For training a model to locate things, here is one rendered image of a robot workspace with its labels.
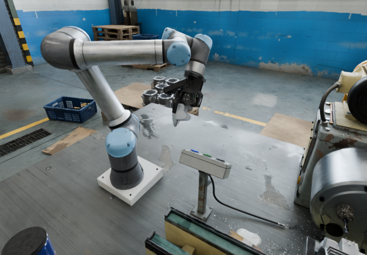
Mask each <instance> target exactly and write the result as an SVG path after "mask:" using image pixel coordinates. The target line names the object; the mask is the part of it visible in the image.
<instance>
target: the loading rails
mask: <svg viewBox="0 0 367 255"><path fill-rule="evenodd" d="M164 220H165V238H166V239H164V238H163V237H161V236H159V235H157V234H156V231H155V230H152V231H151V233H150V234H149V235H148V236H147V238H146V239H145V248H146V255H267V254H265V253H263V252H261V251H259V250H257V249H255V248H253V247H251V246H249V245H247V244H245V243H243V242H241V241H239V240H237V239H235V238H233V237H231V236H229V235H227V234H225V233H223V232H221V231H219V230H217V229H215V228H213V227H211V226H209V225H208V224H206V223H204V222H202V221H200V220H198V219H196V218H194V217H192V216H190V215H188V214H186V213H184V212H182V211H180V210H178V209H176V208H174V207H172V206H171V207H170V208H169V209H168V211H167V212H166V213H165V214H164ZM168 240H169V241H168ZM172 243H173V244H172ZM176 245H177V246H176Z"/></svg>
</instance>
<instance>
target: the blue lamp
mask: <svg viewBox="0 0 367 255"><path fill-rule="evenodd" d="M37 255H55V249H54V247H53V245H52V243H51V241H50V239H49V237H48V234H47V240H46V243H45V245H44V246H43V248H42V249H41V250H40V252H39V253H38V254H37Z"/></svg>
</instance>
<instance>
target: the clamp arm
mask: <svg viewBox="0 0 367 255"><path fill-rule="evenodd" d="M315 245H316V240H314V239H312V238H310V237H307V238H306V240H305V242H304V250H303V255H316V254H317V252H318V248H317V247H315Z"/></svg>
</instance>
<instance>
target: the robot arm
mask: <svg viewBox="0 0 367 255"><path fill-rule="evenodd" d="M211 47H212V40H211V38H210V37H208V36H206V35H202V34H197V35H196V36H195V37H194V38H192V37H190V36H188V35H185V34H183V33H180V32H178V31H176V30H175V29H171V28H166V29H165V30H164V32H163V35H162V39H161V40H118V41H91V40H90V38H89V36H88V34H87V33H86V32H85V31H83V30H82V29H81V28H78V27H75V26H67V27H62V28H60V29H59V30H57V31H55V32H53V33H50V34H48V35H47V36H46V37H45V38H44V39H43V40H42V43H41V45H40V51H41V54H42V57H43V58H44V60H46V61H47V63H48V64H49V65H51V66H53V67H55V68H58V69H65V70H69V71H71V72H75V73H76V75H77V76H78V77H79V79H80V80H81V82H82V83H83V84H84V86H85V87H86V89H87V90H88V92H89V93H90V95H91V96H92V98H93V99H94V101H95V102H96V103H97V105H98V106H99V108H100V109H101V111H102V112H103V114H104V115H105V116H106V118H107V119H108V121H107V125H108V127H109V128H110V130H111V131H112V132H110V133H109V134H108V135H107V136H106V139H105V148H106V151H107V153H108V157H109V161H110V165H111V172H110V182H111V184H112V186H113V187H115V188H117V189H120V190H127V189H131V188H134V187H136V186H137V185H139V184H140V183H141V182H142V180H143V178H144V170H143V167H142V166H141V164H140V163H139V161H138V156H137V142H138V135H139V131H140V122H139V120H138V118H137V117H136V116H135V115H134V114H131V113H130V111H129V110H125V109H124V108H123V106H122V104H121V103H120V101H119V100H118V98H117V96H116V95H115V93H114V92H113V90H112V88H111V87H110V85H109V84H108V82H107V80H106V79H105V77H104V75H103V74H102V72H101V71H100V69H99V68H98V66H110V65H128V64H164V63H171V64H172V65H173V66H176V67H182V66H184V65H186V68H185V73H184V77H185V78H186V79H183V80H181V81H179V82H176V83H174V84H172V85H169V86H167V87H164V88H163V90H164V93H165V94H167V95H169V96H170V95H173V94H175V93H176V95H175V98H174V101H173V109H172V113H173V114H172V117H173V125H174V127H176V126H177V125H178V124H179V122H180V121H189V120H190V119H191V116H190V115H189V114H188V106H187V105H190V106H192V107H198V108H200V105H201V103H202V99H203V94H202V93H201V90H202V87H203V83H205V82H206V79H205V78H204V77H203V75H204V71H205V67H206V64H207V61H208V58H209V54H210V52H211ZM200 100H201V101H200ZM199 103H200V104H199Z"/></svg>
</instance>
